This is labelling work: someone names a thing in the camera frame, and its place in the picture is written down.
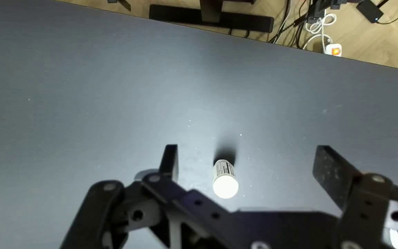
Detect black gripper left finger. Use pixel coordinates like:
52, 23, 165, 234
135, 144, 178, 183

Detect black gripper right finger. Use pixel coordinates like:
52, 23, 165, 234
312, 145, 362, 212

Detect small white bottle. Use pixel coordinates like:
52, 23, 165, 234
212, 159, 239, 199

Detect white power adapter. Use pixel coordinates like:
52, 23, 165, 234
323, 43, 342, 57

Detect black stand base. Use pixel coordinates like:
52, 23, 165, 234
149, 0, 274, 33

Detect white cable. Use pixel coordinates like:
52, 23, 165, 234
301, 12, 338, 53

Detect black floor cables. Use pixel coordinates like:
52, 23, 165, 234
266, 0, 398, 47

